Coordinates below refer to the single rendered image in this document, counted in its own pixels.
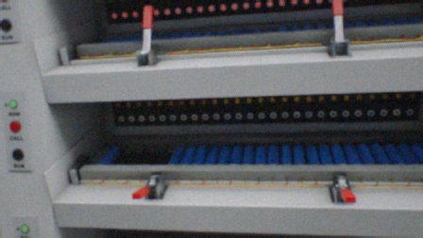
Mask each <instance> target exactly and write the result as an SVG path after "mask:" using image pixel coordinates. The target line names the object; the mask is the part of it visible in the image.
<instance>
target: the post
mask: <svg viewBox="0 0 423 238"><path fill-rule="evenodd" d="M17 4H18V8H17V11H18V19H19V27H20V41H19V42H0V232H1V238H15V237H14V223H13V216H37V230H38V237H39V238H94V236H95V235H96V234H97V233H98V231H99V228H78V227H58V222H57V219H56V217H55V213H54V210H53V207H52V202H51V200H50V195H49V193H48V191H47V185H46V183H45V180H44V173H45V172H46V171H47V170H48V169H49V168H50V167H52V165H54V164H55V162H57V161H58V160H59V159H60V158H61V157H62V156H63V155H65V153H66V152H68V150H70V149H71V148H72V147H73V146H74V145H75V144H76V143H77V142H79V141H80V139H82V138H83V137H84V136H85V135H86V134H88V132H89V131H91V129H92V128H93V127H95V125H97V124H99V126H100V128H101V136H102V139H103V142H104V143H103V146H106V128H105V118H104V101H95V102H75V103H55V104H47V99H46V96H45V90H44V87H43V85H42V79H41V75H40V70H39V67H38V62H37V60H36V57H35V51H34V48H33V45H32V41H34V40H38V39H39V38H42V37H46V36H48V35H52V34H54V33H56V32H61V31H62V30H64V29H68V28H71V27H73V26H78V25H82V24H84V23H86V22H90V21H92V23H93V33H94V36H95V39H96V43H99V40H98V22H97V11H96V0H17ZM1 91H25V101H26V108H27V123H28V131H29V147H30V155H31V162H32V170H8V160H7V145H6V138H5V131H4V116H3V110H2V95H1Z"/></svg>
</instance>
